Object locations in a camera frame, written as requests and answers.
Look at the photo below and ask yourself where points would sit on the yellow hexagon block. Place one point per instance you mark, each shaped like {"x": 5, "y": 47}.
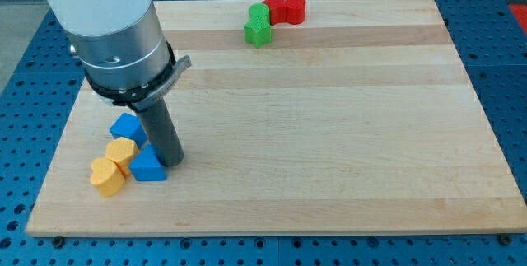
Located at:
{"x": 122, "y": 151}

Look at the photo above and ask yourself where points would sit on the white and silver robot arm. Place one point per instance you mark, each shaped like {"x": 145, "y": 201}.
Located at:
{"x": 125, "y": 55}

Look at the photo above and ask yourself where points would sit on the wooden board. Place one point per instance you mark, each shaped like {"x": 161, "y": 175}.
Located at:
{"x": 362, "y": 120}

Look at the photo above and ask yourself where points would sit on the green star block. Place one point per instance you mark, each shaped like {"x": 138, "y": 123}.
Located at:
{"x": 257, "y": 31}

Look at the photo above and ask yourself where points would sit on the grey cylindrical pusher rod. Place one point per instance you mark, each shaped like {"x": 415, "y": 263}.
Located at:
{"x": 161, "y": 133}

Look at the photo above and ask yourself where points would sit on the green cylinder block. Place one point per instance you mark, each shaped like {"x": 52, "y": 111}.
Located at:
{"x": 259, "y": 12}

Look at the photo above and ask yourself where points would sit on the red star block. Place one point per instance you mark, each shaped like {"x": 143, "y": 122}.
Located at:
{"x": 277, "y": 11}

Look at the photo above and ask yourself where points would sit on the red cylinder block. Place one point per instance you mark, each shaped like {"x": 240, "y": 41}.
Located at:
{"x": 295, "y": 11}

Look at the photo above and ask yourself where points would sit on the blue triangle block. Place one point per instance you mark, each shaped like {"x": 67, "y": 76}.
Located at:
{"x": 146, "y": 167}

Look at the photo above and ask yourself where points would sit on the blue cube block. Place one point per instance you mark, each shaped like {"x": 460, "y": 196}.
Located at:
{"x": 129, "y": 126}

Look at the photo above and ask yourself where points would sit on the yellow heart block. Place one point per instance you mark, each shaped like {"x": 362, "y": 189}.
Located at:
{"x": 106, "y": 177}

